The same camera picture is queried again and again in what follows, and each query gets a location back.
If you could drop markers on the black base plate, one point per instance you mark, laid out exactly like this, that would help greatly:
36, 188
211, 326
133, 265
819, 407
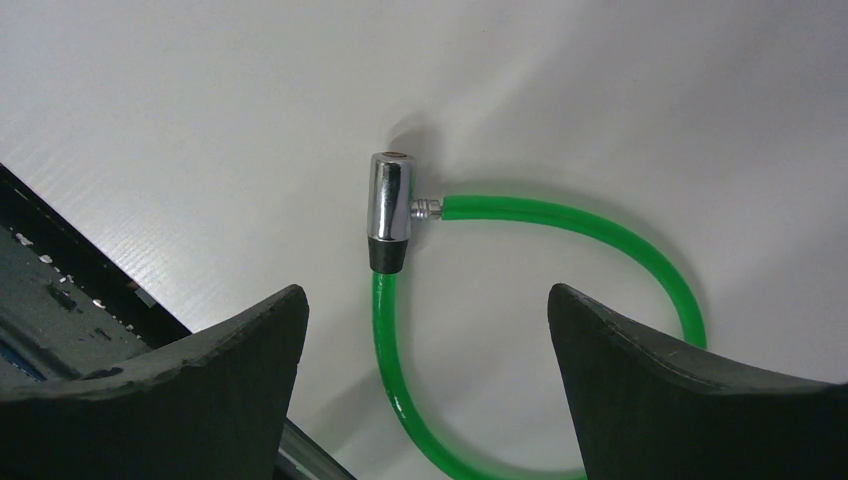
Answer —
67, 310

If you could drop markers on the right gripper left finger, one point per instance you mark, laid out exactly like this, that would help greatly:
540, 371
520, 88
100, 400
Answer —
211, 405

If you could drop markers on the green cable lock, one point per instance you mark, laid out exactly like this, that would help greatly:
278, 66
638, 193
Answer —
391, 209

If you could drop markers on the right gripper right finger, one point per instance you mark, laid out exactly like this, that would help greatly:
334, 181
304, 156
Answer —
646, 405

